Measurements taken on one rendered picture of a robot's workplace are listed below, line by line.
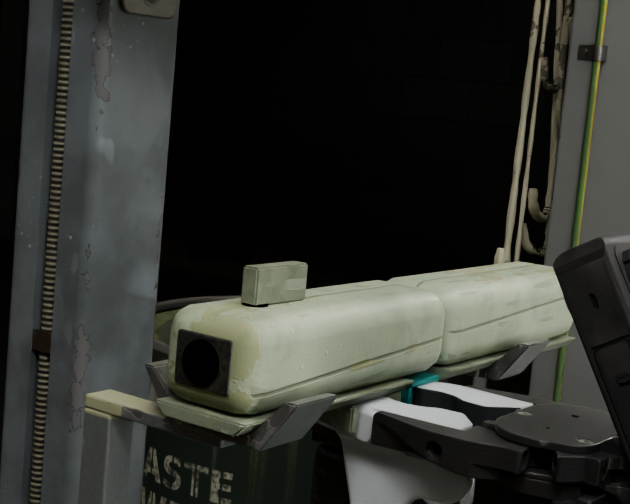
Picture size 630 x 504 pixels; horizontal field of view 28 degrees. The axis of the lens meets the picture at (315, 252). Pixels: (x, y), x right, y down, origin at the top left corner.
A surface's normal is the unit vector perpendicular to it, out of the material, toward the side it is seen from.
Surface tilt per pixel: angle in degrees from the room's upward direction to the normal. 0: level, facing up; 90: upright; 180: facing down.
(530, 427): 0
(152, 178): 90
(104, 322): 90
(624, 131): 90
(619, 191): 90
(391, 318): 75
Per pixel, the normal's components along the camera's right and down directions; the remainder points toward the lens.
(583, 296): -0.57, 0.05
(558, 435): 0.09, -0.99
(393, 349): 0.81, 0.15
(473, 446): -0.33, 0.09
